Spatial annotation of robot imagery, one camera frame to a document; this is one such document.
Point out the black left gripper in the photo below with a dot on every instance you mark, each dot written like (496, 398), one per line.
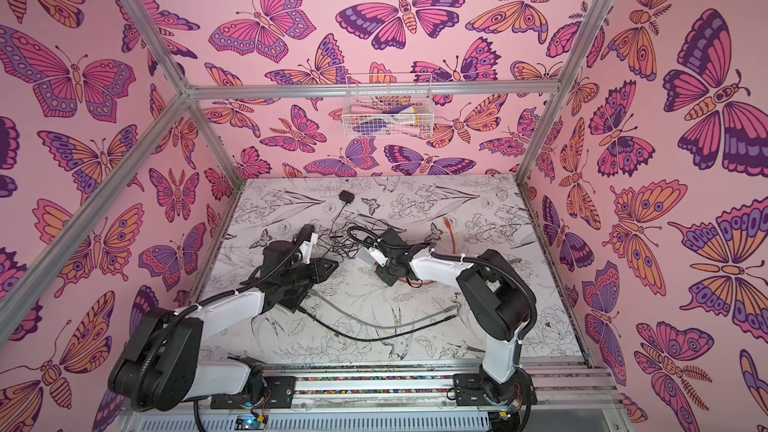
(318, 271)

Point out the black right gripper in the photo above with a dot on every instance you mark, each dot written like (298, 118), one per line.
(387, 267)

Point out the black power adapter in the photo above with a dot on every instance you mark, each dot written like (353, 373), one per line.
(348, 232)

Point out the black network switch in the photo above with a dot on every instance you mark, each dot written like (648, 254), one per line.
(291, 298)

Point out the white network switch box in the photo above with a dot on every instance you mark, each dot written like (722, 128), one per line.
(363, 256)

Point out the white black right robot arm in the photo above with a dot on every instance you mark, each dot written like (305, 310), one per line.
(501, 302)

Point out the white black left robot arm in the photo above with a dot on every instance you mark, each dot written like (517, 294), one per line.
(160, 366)

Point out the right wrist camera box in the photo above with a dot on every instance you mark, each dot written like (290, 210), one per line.
(379, 259)

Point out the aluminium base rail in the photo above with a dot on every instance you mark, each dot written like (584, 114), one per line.
(565, 396)

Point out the white wire basket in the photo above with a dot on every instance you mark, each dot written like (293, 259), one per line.
(389, 104)

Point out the aluminium frame post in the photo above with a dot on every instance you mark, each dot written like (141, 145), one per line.
(144, 15)

